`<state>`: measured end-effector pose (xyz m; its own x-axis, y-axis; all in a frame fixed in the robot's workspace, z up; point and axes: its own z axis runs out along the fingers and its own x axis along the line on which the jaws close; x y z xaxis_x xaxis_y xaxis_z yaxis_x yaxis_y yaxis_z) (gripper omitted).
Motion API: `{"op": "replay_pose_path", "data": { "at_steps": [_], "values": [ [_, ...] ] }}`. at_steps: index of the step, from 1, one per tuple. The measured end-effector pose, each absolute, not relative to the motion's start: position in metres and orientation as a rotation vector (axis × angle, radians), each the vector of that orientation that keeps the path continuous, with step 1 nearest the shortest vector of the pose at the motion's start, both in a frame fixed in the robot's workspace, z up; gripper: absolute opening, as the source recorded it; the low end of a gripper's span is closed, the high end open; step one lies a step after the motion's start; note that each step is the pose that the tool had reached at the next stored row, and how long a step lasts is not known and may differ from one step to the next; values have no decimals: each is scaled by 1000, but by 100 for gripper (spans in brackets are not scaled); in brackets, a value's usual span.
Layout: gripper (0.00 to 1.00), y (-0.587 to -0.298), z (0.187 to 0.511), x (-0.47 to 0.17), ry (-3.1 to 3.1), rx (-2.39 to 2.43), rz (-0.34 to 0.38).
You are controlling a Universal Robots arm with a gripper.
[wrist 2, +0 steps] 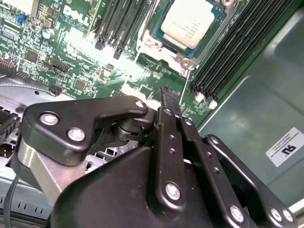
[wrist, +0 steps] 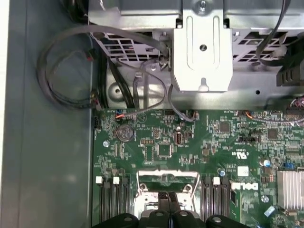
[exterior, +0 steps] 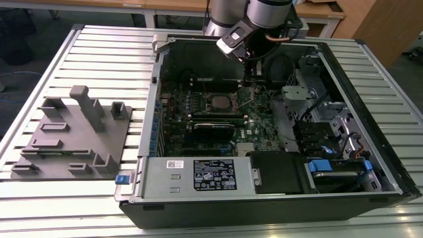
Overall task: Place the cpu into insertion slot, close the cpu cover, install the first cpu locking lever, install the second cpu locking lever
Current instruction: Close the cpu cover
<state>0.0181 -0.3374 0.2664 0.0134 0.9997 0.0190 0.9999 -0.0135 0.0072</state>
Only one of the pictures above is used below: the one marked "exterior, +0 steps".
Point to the silver CPU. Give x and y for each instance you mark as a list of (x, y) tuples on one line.
[(220, 102)]

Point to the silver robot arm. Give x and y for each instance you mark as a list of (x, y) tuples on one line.
[(267, 12)]

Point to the CPU socket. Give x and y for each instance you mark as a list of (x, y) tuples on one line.
[(209, 102)]

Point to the black RAM slot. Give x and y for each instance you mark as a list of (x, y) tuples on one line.
[(217, 121), (217, 116)]

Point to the silver metal drive cage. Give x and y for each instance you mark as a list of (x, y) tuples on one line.
[(297, 95)]

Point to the wooden desk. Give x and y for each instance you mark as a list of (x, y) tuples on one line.
[(83, 1), (320, 12)]

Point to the green motherboard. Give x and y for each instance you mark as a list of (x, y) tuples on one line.
[(260, 126)]

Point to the black graphics card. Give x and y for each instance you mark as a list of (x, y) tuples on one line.
[(212, 132)]

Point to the black disk bay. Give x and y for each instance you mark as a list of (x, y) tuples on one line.
[(309, 136)]

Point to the small silver heatsink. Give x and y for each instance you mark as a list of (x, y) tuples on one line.
[(245, 146)]

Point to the wooden cabinet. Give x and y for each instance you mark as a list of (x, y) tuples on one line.
[(389, 24)]

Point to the blue disk carrier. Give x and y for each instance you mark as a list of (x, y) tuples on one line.
[(319, 164)]

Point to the silver power supply unit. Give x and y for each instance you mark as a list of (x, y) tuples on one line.
[(159, 183)]

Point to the blue case latch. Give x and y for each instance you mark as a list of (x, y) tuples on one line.
[(123, 179)]

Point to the black PC case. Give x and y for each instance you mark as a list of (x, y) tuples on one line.
[(231, 213)]

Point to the grey parts rack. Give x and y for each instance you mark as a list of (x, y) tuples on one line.
[(76, 148)]

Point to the black office chair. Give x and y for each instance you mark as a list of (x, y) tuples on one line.
[(16, 49)]

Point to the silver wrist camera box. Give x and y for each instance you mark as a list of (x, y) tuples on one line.
[(231, 39)]

